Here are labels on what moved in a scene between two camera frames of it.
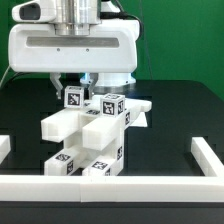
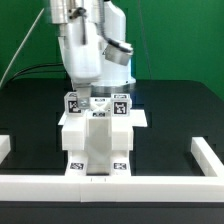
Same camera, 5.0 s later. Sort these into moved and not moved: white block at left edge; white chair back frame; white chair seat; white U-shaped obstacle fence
Moved: white chair back frame; white chair seat
Not moved: white block at left edge; white U-shaped obstacle fence
